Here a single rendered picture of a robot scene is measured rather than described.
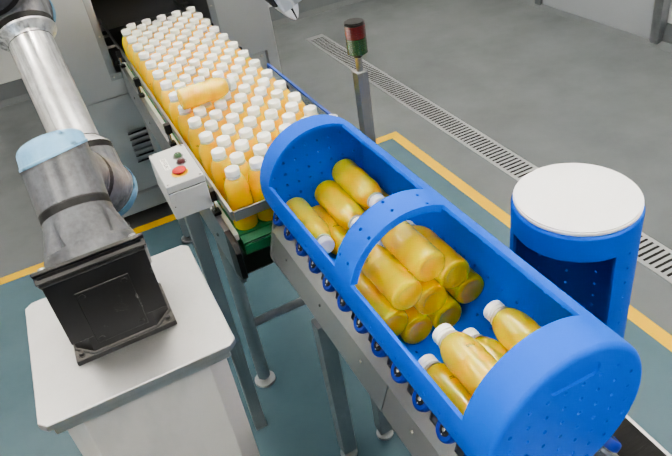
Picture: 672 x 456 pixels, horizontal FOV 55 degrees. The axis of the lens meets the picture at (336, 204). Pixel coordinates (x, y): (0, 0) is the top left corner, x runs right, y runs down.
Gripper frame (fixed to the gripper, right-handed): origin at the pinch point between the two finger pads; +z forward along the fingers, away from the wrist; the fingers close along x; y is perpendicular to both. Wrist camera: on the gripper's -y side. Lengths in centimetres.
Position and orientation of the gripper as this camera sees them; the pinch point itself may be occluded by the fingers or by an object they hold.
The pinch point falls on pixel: (291, 13)
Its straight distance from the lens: 152.0
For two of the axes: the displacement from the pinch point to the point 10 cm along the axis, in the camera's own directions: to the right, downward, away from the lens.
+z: 4.4, 7.2, 5.3
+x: 6.4, -6.7, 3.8
